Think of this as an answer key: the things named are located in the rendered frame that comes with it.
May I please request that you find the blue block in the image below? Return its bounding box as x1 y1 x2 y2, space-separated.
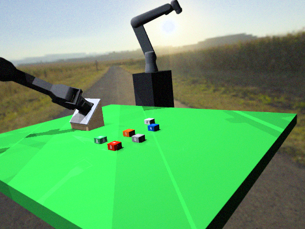
148 124 160 131

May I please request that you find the red block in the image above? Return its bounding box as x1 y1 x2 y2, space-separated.
107 141 122 151

